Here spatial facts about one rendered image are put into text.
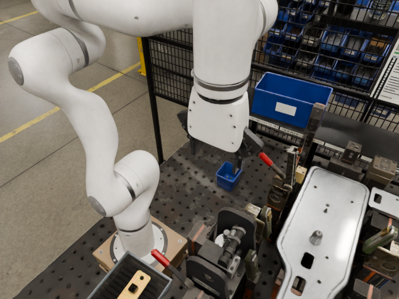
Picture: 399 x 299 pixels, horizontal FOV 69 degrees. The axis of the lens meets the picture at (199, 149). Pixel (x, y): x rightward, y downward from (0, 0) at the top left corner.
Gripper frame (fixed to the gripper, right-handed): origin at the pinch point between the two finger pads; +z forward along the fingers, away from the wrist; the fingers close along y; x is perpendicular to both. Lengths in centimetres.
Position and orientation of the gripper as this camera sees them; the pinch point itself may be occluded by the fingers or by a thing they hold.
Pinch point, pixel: (216, 156)
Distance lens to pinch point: 56.6
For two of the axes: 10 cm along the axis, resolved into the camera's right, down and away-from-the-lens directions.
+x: 5.3, -5.9, 6.1
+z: 0.0, 7.1, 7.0
